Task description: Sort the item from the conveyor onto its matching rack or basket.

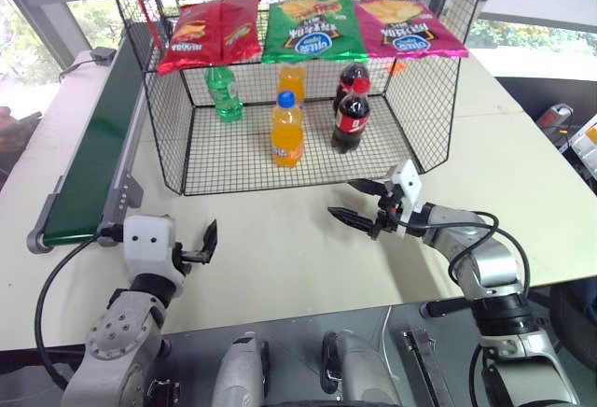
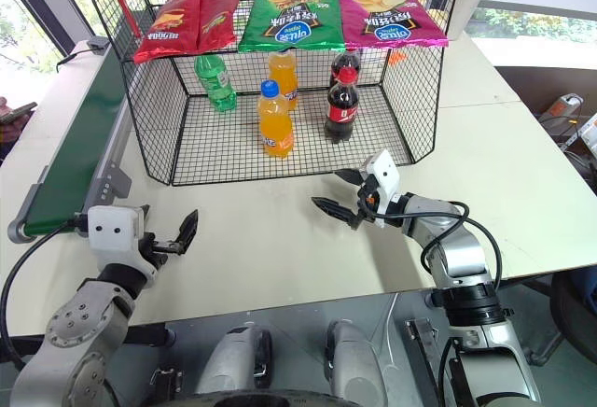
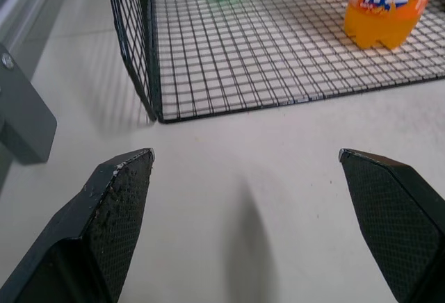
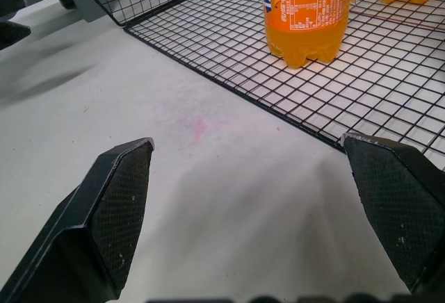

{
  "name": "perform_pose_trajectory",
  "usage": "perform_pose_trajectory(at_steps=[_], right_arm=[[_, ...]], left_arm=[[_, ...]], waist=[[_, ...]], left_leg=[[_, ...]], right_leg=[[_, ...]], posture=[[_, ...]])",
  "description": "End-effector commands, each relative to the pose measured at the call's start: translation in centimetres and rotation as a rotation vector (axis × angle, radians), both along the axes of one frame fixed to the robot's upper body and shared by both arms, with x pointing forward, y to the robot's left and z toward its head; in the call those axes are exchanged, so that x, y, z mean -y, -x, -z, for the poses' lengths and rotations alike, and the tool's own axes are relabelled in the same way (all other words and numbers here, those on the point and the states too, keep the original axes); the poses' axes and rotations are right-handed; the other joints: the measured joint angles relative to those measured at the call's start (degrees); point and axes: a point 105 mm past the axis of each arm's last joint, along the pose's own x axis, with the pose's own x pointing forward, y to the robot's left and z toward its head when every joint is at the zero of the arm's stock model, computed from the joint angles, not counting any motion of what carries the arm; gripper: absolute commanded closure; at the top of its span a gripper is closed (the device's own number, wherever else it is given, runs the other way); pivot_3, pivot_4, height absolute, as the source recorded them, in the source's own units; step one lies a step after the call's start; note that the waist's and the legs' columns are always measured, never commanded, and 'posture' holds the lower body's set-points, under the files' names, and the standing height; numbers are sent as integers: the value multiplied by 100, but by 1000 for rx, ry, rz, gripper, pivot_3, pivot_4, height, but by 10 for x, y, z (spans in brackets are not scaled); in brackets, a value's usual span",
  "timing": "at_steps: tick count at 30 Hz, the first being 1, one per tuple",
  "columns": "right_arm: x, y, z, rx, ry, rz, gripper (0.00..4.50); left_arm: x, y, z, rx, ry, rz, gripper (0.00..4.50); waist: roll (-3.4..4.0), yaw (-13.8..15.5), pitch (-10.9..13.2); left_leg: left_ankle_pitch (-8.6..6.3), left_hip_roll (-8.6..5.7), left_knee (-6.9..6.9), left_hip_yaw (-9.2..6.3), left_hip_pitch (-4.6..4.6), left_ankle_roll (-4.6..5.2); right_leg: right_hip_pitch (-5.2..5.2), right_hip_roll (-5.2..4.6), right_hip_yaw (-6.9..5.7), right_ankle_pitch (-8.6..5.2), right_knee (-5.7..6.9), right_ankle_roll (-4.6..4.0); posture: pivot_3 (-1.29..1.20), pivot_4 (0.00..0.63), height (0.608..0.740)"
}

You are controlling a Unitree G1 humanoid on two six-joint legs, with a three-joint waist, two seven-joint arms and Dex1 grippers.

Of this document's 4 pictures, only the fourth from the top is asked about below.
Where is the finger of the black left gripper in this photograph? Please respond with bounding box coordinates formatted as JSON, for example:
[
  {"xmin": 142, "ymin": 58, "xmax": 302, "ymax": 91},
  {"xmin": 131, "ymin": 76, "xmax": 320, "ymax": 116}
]
[
  {"xmin": 0, "ymin": 21, "xmax": 33, "ymax": 51},
  {"xmin": 0, "ymin": 0, "xmax": 27, "ymax": 22}
]

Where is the black wire mesh rack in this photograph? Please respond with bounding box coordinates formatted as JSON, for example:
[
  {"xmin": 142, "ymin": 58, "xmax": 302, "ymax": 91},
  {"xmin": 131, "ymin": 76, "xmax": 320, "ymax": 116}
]
[{"xmin": 74, "ymin": 0, "xmax": 445, "ymax": 174}]

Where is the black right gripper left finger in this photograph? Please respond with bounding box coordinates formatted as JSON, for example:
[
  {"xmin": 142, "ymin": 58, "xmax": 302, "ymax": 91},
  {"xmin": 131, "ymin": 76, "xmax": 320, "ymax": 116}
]
[{"xmin": 0, "ymin": 138, "xmax": 155, "ymax": 303}]

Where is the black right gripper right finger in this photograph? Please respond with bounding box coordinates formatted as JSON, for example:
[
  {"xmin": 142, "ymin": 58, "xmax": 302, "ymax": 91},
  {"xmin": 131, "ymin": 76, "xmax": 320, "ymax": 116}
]
[{"xmin": 341, "ymin": 131, "xmax": 445, "ymax": 303}]

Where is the orange soda bottle with label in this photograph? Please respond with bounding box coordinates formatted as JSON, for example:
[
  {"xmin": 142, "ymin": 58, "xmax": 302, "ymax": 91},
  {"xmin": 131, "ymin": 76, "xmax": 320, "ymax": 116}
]
[{"xmin": 259, "ymin": 0, "xmax": 356, "ymax": 67}]

